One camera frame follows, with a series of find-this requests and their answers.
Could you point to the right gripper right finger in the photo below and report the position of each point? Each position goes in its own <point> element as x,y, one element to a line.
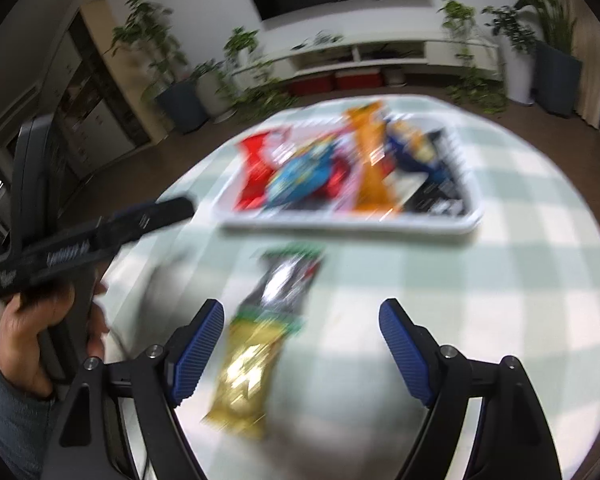
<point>512,440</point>

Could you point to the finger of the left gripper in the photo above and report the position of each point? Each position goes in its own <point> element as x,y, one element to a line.
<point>130,225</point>

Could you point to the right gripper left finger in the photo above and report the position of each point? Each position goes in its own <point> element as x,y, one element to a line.
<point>90,441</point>

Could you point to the large red snack bag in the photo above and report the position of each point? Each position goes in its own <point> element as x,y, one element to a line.
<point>259,165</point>

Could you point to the gold snack packet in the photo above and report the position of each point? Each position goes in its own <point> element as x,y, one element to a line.
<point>254,342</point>

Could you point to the green seed packet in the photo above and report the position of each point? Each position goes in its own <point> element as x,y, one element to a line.
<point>280,295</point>

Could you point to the panda cartoon snack bag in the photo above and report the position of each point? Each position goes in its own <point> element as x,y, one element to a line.
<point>301,175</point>

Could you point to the pink minion snack bag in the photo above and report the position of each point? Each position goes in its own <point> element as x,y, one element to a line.
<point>345,144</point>

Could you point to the orange snack bag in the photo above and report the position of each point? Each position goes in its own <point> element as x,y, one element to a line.
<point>368,125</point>

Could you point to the black snack bag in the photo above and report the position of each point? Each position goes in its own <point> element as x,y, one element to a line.
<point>439,195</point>

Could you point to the blue chips bag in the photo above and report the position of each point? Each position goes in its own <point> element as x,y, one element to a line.
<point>412,148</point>

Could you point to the small dark red packet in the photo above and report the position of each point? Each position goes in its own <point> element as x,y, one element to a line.
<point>341,169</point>

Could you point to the white red snack bag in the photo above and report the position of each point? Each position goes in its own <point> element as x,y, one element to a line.
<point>403,185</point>

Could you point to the left hand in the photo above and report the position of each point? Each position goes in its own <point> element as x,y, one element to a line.
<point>21,322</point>

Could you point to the white cabinet shelving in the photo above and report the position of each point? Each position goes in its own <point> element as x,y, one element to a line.
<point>95,95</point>

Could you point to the green checked tablecloth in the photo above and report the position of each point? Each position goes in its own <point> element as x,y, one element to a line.
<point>526,283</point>

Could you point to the plant in white pot left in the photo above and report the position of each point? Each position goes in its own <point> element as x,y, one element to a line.
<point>210,85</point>

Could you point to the plant in white pot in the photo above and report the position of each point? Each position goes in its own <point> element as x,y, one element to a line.
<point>517,44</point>
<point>210,85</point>

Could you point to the trailing vine plant left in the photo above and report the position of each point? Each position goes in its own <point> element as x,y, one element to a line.
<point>248,82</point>

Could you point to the trailing vine plant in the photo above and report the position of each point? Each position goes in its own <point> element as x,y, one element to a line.
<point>248,82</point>
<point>472,88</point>

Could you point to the tall plant dark pot left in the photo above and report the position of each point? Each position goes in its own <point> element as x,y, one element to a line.
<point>146,32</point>

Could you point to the red storage box left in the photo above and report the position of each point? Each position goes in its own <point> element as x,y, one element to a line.
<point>312,84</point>

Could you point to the red storage box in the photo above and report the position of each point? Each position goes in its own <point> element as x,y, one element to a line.
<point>362,78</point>
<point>312,84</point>

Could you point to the white plastic tray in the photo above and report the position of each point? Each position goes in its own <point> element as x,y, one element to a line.
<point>313,213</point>

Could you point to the red storage box right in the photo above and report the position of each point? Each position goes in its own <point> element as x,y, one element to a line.
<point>362,78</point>

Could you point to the white tv console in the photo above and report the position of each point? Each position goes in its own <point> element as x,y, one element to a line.
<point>424,49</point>

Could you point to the trailing vine plant right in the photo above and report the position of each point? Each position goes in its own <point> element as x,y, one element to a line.
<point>472,88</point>

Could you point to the large leaf plant dark pot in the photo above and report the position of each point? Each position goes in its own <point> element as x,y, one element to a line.
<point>557,70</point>

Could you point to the plant in white pot right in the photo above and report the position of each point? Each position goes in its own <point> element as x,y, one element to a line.
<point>517,44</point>

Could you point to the beige curtain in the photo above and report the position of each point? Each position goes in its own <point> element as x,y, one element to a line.
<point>586,48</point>

